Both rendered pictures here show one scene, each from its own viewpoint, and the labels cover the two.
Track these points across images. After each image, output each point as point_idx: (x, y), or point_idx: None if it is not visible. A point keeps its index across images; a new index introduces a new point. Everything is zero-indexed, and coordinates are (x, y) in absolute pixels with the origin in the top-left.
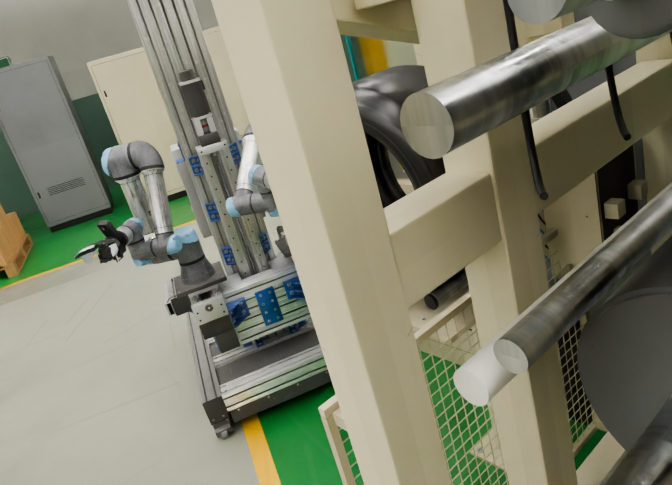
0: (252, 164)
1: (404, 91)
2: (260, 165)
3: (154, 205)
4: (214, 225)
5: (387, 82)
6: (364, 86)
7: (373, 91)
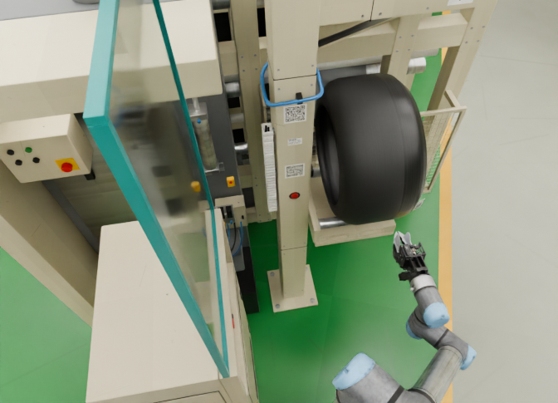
0: (433, 365)
1: (379, 74)
2: (434, 303)
3: None
4: None
5: (383, 78)
6: (398, 83)
7: (396, 78)
